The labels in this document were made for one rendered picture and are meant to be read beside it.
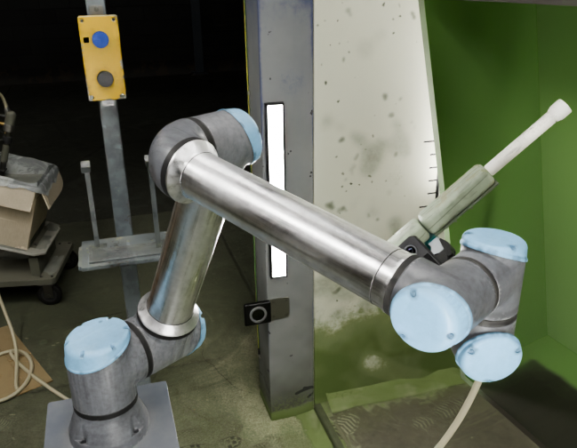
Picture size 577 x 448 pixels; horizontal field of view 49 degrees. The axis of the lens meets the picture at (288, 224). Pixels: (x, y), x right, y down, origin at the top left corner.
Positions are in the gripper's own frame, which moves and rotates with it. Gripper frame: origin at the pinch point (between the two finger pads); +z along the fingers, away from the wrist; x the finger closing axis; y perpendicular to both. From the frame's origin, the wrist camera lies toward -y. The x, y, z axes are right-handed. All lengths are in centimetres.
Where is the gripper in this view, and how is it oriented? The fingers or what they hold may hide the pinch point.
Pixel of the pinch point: (420, 244)
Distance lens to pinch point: 125.8
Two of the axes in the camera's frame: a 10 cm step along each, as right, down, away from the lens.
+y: 7.2, 6.2, 3.0
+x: 6.9, -6.8, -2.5
